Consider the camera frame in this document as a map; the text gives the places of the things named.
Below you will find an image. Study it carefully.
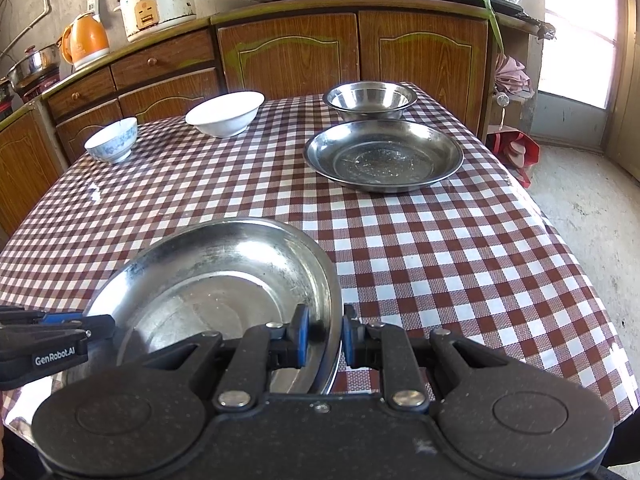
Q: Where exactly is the small steel plate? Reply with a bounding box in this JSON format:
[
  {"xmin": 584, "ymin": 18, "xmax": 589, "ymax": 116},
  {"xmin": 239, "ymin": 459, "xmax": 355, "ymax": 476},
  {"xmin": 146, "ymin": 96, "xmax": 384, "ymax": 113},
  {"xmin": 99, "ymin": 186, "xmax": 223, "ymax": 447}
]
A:
[{"xmin": 311, "ymin": 344, "xmax": 342, "ymax": 394}]

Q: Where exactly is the large steel plate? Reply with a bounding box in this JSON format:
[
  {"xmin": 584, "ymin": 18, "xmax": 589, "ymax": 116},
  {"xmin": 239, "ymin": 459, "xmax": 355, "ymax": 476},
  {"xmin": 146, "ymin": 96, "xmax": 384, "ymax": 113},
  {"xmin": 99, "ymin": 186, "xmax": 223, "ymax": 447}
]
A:
[{"xmin": 62, "ymin": 218, "xmax": 343, "ymax": 393}]

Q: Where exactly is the medium steel plate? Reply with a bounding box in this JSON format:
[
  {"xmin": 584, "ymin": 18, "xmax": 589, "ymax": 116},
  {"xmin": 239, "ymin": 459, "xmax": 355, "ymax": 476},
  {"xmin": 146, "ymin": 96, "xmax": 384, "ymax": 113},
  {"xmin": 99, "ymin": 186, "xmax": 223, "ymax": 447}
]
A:
[{"xmin": 304, "ymin": 119, "xmax": 464, "ymax": 194}]

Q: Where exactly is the deep steel bowl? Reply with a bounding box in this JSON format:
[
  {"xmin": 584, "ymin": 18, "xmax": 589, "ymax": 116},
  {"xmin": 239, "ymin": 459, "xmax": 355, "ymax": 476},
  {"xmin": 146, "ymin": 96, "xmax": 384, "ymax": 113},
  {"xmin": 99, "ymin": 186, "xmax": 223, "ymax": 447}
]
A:
[{"xmin": 323, "ymin": 81, "xmax": 418, "ymax": 122}]

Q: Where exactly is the red white checkered tablecloth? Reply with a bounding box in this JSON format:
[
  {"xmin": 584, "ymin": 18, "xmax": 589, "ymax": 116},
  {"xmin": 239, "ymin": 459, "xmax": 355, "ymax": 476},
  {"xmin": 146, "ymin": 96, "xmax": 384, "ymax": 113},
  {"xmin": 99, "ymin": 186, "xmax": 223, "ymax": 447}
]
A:
[{"xmin": 1, "ymin": 93, "xmax": 639, "ymax": 420}]

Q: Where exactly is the blue patterned small bowl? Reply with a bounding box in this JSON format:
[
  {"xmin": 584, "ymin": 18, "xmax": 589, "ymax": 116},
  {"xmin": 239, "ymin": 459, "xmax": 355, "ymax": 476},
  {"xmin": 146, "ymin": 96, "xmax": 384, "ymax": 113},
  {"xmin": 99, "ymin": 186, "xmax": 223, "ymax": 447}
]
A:
[{"xmin": 85, "ymin": 117, "xmax": 138, "ymax": 164}]

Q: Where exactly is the white ceramic bowl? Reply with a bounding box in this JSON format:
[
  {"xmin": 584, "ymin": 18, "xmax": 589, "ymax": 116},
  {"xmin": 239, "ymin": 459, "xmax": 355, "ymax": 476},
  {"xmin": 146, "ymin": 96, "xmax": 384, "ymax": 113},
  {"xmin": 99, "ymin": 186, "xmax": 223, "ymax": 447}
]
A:
[{"xmin": 186, "ymin": 91, "xmax": 265, "ymax": 139}]

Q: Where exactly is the red bag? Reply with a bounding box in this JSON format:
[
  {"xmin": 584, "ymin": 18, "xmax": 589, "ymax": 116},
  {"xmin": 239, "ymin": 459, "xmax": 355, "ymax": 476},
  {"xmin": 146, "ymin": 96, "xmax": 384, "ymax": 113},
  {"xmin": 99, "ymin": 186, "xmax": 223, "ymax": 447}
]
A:
[{"xmin": 486, "ymin": 128, "xmax": 540, "ymax": 188}]

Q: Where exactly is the steel pot with lid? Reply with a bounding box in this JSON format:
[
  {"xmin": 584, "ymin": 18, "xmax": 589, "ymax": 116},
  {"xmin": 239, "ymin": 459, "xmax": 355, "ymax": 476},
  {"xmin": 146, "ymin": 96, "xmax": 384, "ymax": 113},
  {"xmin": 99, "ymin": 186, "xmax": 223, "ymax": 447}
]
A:
[{"xmin": 6, "ymin": 44, "xmax": 60, "ymax": 91}]

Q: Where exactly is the orange electric kettle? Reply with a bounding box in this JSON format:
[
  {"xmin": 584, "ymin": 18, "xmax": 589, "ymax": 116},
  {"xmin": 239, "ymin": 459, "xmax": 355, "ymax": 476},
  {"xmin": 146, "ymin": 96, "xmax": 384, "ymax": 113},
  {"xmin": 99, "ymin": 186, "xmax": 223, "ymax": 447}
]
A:
[{"xmin": 56, "ymin": 13, "xmax": 110, "ymax": 70}]

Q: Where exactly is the pink cloth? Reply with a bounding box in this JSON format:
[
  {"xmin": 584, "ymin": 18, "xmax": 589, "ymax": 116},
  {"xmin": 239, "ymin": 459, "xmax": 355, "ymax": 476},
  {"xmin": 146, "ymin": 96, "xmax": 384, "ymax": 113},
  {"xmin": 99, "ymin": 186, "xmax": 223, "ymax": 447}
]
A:
[{"xmin": 495, "ymin": 53, "xmax": 534, "ymax": 100}]

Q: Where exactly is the brown wooden cabinet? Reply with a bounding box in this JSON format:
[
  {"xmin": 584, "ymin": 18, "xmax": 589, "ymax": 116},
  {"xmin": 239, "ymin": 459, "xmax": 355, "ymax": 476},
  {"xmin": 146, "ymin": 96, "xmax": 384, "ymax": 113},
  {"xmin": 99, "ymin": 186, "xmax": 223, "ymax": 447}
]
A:
[{"xmin": 1, "ymin": 0, "xmax": 538, "ymax": 237}]

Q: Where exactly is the white rice cooker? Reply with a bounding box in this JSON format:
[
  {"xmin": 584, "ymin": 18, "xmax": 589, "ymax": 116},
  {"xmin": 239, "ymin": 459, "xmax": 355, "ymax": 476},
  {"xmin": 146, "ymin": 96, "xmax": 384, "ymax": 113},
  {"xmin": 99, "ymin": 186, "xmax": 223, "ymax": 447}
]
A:
[{"xmin": 115, "ymin": 0, "xmax": 196, "ymax": 42}]

